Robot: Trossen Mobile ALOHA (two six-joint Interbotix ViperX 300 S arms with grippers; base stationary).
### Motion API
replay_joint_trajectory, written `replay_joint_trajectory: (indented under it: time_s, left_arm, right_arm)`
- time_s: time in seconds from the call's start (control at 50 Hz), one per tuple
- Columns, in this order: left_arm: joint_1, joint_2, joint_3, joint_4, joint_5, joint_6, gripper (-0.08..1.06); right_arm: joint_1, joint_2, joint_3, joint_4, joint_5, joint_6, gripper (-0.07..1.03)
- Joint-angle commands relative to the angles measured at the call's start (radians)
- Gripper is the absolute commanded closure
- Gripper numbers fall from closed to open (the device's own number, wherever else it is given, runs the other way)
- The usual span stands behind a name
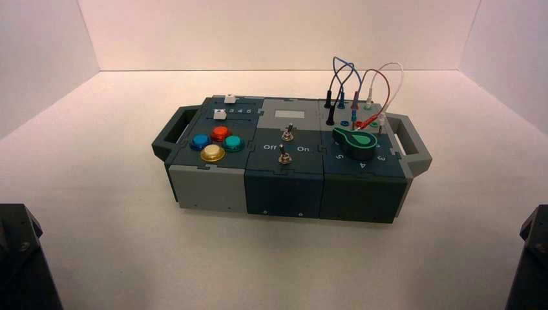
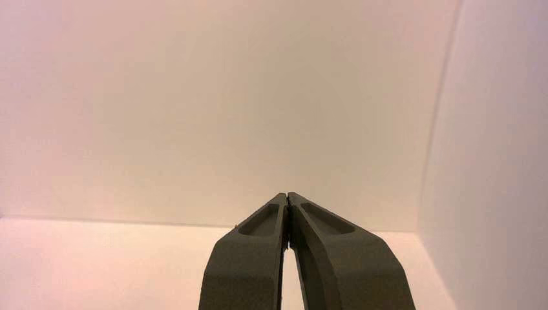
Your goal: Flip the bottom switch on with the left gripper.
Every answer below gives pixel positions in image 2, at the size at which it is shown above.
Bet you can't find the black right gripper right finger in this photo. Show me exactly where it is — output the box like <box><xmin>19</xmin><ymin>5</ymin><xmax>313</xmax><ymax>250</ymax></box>
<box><xmin>288</xmin><ymin>192</ymin><xmax>417</xmax><ymax>310</ymax></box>

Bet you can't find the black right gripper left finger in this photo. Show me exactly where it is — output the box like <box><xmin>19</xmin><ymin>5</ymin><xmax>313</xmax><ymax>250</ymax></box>
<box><xmin>198</xmin><ymin>192</ymin><xmax>289</xmax><ymax>310</ymax></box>

